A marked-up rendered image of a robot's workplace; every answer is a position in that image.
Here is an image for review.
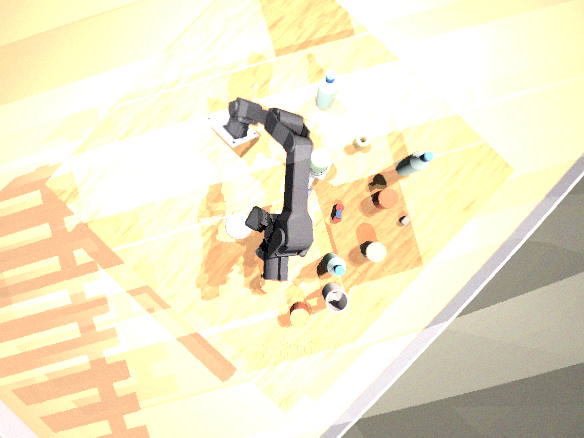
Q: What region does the white balance beam with end pans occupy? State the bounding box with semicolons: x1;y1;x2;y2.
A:
276;160;333;214

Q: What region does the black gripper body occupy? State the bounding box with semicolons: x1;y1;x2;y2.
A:
245;206;311;257

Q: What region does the white round dish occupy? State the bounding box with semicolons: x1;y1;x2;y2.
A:
226;212;252;239

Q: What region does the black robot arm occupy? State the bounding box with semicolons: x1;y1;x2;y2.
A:
222;97;314;282

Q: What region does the white bottle with blue cap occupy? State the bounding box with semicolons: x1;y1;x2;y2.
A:
316;71;338;110

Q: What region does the red toy car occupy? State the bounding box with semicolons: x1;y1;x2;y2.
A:
332;203;344;223

